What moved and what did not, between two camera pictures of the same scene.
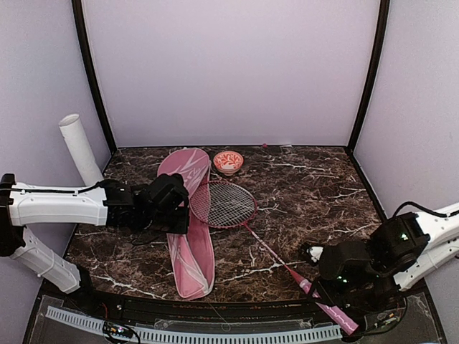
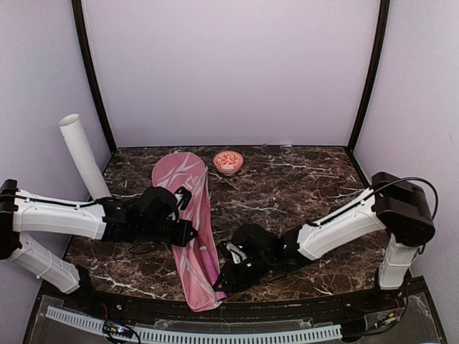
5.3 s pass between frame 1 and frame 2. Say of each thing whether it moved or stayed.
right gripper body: moved
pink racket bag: moved
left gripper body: moved
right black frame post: stayed
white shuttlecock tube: stayed
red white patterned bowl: stayed
